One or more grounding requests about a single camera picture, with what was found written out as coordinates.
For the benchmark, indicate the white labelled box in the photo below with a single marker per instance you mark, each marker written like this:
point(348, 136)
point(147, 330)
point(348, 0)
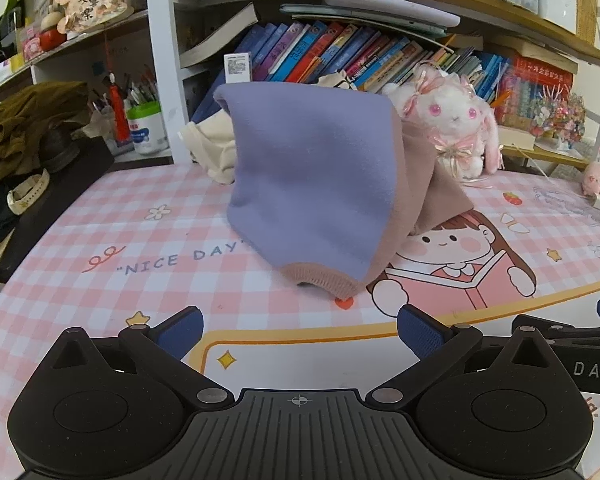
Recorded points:
point(238, 67)

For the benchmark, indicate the black side table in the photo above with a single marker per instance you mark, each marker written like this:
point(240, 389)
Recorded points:
point(75, 185)

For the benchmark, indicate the red tassel charm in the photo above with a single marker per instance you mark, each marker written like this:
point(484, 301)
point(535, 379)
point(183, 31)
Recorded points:
point(118, 110)

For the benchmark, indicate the bunch of pens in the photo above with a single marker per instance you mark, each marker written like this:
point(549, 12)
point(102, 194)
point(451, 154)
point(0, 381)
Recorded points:
point(140, 92)

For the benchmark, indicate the olive brown garment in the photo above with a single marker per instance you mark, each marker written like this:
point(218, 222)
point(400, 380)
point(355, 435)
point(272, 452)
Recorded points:
point(25, 125)

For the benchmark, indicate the cream printed garment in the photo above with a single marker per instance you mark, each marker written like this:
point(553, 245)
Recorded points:
point(207, 150)

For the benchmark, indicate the row of colourful books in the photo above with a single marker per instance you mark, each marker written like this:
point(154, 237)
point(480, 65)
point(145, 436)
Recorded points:
point(305, 50)

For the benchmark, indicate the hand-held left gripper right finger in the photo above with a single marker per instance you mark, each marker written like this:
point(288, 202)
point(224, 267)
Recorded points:
point(420, 332)

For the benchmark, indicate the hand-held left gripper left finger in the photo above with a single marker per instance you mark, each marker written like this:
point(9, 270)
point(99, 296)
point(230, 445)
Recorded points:
point(182, 332)

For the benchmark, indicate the purple and pink sweater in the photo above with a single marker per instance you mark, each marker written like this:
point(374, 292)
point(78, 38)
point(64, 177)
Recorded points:
point(310, 170)

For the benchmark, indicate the thick book with dark cover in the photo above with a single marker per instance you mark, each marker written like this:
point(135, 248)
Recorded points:
point(215, 40)

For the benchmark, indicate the red apple ornament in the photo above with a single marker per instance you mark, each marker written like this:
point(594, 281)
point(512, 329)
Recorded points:
point(52, 40)

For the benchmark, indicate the small pink plush pig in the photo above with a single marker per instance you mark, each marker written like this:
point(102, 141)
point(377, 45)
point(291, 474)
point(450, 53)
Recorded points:
point(596, 177)

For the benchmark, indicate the white can green band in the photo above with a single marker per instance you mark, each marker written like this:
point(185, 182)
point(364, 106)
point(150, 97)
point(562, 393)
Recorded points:
point(147, 130)

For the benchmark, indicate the white pink plush bunny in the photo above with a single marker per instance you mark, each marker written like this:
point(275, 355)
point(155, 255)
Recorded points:
point(455, 115)

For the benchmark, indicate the white thick book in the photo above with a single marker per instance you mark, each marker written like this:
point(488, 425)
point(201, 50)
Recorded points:
point(517, 137)

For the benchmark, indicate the white wooden bookshelf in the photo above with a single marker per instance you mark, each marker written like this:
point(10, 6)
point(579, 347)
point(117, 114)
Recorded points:
point(157, 35)

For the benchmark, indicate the red boxed book set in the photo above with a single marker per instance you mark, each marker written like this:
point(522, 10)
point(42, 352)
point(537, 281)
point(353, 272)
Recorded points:
point(535, 72)

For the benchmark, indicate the dark round object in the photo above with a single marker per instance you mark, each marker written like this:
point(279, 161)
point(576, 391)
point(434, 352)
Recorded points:
point(60, 150)

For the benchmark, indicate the sparkly flower ornament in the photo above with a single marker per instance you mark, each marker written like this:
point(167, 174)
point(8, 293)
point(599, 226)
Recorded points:
point(557, 115)

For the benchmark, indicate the white flat device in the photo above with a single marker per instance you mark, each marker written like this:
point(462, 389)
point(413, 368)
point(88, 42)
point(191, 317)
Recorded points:
point(390, 5)

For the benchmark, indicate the white power adapter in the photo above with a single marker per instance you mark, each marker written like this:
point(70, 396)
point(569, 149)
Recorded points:
point(599, 202)

